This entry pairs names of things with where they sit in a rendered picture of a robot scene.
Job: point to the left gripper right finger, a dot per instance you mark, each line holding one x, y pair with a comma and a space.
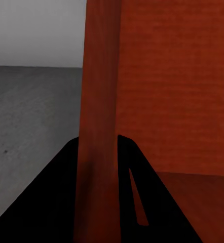
167, 223

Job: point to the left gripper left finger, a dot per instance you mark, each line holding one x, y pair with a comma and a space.
44, 211

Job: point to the storage box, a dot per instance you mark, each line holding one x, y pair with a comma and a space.
153, 71

